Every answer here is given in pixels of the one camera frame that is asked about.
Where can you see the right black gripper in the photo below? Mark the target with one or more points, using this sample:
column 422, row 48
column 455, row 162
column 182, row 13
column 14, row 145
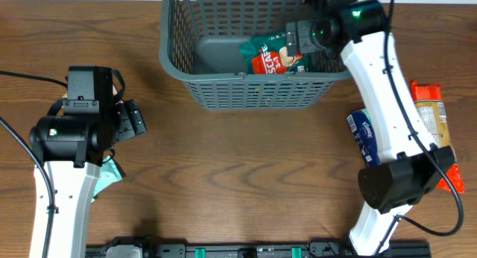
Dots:
column 298, row 44

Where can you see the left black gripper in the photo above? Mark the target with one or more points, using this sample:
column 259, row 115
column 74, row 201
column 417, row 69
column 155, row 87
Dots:
column 132, row 120

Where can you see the green Nescafe coffee bag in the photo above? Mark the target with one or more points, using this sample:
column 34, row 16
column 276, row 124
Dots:
column 267, row 55

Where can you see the blue Kleenex tissue multipack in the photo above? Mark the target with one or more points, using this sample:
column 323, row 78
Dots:
column 362, row 130

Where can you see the grey plastic basket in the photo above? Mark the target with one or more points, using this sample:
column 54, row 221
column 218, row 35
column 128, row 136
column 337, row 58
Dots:
column 237, row 54

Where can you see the orange spaghetti packet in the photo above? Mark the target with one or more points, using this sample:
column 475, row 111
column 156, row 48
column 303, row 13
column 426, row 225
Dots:
column 428, row 100

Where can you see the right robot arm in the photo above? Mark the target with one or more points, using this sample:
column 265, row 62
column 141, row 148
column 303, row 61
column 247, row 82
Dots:
column 410, row 163

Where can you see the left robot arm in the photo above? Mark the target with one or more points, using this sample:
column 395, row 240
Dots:
column 70, row 143

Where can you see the teal white sachet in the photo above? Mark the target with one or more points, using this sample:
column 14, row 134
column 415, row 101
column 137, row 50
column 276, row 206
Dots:
column 109, row 174

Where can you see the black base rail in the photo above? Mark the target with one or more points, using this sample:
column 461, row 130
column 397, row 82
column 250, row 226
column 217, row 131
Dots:
column 141, row 247

